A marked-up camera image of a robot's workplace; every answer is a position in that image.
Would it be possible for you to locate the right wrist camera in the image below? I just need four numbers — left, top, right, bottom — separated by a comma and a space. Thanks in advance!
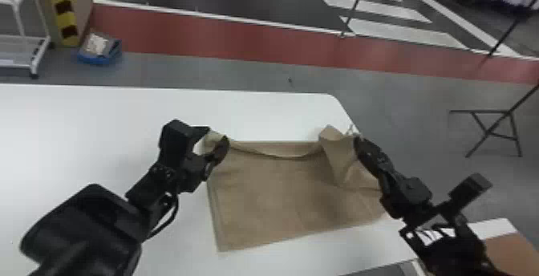
437, 172, 493, 225

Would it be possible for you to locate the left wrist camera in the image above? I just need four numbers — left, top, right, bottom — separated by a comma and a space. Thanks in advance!
157, 119, 211, 166

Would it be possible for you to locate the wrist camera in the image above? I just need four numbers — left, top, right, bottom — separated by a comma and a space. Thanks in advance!
157, 119, 211, 166
437, 172, 493, 225

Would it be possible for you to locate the beige towel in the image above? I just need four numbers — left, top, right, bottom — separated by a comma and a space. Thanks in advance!
197, 124, 387, 254

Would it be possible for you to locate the black cable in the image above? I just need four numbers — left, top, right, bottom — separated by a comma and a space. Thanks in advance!
146, 189, 180, 241

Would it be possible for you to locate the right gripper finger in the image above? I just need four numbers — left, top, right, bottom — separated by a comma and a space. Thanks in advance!
353, 136, 396, 180

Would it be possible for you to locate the yellow black striped post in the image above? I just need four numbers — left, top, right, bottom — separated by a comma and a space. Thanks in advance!
47, 0, 81, 48

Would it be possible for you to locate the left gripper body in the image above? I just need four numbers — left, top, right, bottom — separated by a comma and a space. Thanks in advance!
178, 152, 216, 194

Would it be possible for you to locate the blue basket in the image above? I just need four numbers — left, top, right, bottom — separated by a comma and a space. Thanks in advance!
76, 31, 124, 67

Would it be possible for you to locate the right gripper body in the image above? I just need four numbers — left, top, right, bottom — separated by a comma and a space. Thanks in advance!
377, 168, 434, 221

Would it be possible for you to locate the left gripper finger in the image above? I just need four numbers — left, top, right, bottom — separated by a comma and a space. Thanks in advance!
203, 135, 231, 175

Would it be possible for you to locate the white wire rack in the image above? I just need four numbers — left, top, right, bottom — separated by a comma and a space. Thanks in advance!
0, 0, 52, 79

